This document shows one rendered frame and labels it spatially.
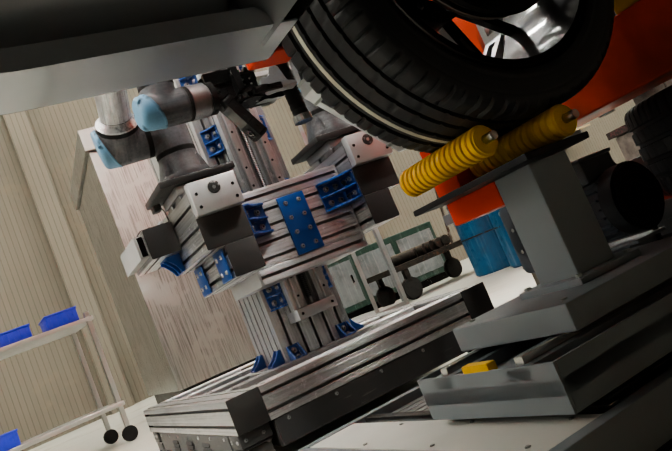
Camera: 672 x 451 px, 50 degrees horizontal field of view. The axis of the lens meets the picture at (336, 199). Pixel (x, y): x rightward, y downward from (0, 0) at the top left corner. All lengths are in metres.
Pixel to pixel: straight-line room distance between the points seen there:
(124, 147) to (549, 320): 1.30
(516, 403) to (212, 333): 4.57
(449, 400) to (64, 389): 9.31
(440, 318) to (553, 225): 0.86
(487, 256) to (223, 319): 2.22
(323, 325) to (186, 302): 3.37
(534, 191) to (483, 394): 0.36
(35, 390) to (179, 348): 5.06
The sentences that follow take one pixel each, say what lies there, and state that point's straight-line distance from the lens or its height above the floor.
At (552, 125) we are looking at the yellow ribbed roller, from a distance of 1.27.
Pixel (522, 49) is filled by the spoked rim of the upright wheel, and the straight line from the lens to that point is 1.55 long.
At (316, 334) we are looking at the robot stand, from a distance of 2.29.
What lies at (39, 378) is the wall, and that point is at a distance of 10.42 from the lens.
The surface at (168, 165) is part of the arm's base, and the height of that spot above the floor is 0.87.
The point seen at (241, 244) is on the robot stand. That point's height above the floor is 0.58.
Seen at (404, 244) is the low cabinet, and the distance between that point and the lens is 8.33.
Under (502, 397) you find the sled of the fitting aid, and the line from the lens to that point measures 1.18.
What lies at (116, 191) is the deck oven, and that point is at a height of 1.69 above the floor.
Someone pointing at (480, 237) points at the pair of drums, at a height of 0.31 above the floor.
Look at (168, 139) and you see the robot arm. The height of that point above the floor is 0.94.
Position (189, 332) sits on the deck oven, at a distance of 5.57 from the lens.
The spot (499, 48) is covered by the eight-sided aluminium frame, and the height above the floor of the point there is 0.72.
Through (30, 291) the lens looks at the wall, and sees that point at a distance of 10.54.
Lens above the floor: 0.37
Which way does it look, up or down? 7 degrees up
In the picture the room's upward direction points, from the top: 23 degrees counter-clockwise
